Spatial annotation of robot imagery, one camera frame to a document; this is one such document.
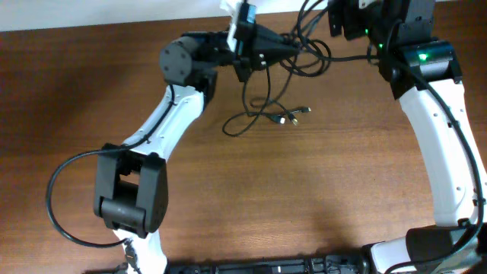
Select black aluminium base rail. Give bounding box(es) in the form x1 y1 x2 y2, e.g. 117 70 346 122
164 254 371 274

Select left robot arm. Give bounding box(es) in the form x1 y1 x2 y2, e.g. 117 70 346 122
94 25 299 273

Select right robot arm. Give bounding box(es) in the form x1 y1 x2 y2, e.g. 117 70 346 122
328 0 486 273

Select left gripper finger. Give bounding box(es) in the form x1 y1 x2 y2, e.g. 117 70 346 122
250 37 300 70
254 24 285 43

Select black usb cables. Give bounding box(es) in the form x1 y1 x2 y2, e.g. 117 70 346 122
221 0 333 138

